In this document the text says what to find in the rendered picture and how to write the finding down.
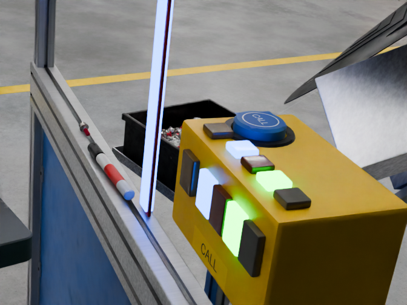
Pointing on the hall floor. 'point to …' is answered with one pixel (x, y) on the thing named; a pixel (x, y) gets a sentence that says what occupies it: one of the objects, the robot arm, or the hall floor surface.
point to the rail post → (34, 205)
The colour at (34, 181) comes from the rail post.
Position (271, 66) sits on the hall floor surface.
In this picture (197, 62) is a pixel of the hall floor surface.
